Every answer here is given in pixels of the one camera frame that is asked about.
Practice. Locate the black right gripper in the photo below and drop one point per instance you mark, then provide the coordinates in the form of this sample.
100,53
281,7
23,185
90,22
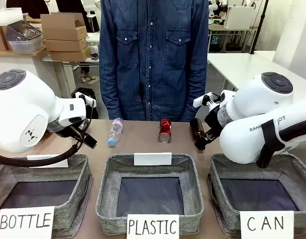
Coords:
212,120

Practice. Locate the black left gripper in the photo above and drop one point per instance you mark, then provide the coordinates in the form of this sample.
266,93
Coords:
65,128

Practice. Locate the brown glass bottle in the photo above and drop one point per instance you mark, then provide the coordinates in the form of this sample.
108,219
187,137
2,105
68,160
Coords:
196,128

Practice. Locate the small plastic bottle blue cap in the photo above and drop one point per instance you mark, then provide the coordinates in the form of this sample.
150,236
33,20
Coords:
115,130

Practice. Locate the crushed red can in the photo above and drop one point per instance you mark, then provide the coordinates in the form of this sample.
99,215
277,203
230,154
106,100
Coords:
165,132

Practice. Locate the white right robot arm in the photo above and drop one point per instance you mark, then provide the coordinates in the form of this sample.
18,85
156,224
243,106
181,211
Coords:
245,139

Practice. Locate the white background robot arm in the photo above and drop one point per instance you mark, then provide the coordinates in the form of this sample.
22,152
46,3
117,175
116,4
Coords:
211,10

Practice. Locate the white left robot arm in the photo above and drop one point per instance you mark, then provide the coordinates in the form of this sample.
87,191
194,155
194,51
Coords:
23,109

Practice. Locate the grey basket with can label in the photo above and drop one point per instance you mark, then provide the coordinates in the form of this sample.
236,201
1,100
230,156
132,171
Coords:
215,184

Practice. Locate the grey basket with plastic label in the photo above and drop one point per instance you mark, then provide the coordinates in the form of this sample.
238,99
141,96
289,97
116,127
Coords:
110,189

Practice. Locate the grey basket with bottle label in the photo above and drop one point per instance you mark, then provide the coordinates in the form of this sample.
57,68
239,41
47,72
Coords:
75,194

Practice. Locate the white paper label CAN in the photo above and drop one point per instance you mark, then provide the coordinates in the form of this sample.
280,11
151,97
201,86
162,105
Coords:
266,224

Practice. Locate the black backpack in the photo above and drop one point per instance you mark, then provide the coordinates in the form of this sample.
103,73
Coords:
92,112

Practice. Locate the blank white card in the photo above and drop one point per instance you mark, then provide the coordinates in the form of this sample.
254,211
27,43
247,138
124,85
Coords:
153,158
55,163

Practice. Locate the white side table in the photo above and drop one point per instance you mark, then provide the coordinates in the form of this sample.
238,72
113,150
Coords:
237,67

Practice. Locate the flat cardboard box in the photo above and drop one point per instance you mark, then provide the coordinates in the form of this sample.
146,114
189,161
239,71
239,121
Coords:
64,45
69,54

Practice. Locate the person in denim shirt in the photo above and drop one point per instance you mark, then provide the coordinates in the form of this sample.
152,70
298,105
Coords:
153,62

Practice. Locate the white paper label PLASTIC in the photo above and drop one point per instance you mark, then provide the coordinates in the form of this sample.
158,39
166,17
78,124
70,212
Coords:
153,226

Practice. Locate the white paper label BOTTLE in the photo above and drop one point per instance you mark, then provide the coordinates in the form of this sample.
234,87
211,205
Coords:
26,221

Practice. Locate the wooden top shelf unit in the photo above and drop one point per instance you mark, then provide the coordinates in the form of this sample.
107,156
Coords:
18,62

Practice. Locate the background metal workbench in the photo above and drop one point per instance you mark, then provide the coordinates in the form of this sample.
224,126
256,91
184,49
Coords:
230,32

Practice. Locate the open cardboard box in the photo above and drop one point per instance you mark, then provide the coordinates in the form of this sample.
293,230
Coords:
60,26

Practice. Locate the clear plastic container stack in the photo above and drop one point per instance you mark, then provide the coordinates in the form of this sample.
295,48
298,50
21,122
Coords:
24,39

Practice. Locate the white box in background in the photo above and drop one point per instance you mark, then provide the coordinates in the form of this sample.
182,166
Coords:
239,17

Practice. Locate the black tripod pole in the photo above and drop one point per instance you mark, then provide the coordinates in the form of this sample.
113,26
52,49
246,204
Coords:
259,22

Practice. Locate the white foam block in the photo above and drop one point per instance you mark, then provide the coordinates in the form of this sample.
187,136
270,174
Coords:
7,15

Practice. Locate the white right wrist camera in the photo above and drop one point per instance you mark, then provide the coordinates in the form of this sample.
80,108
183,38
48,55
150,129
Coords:
202,99

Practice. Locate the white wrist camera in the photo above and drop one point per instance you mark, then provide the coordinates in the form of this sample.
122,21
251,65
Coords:
83,98
202,99

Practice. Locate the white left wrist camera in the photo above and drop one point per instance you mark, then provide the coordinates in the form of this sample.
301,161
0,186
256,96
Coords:
83,98

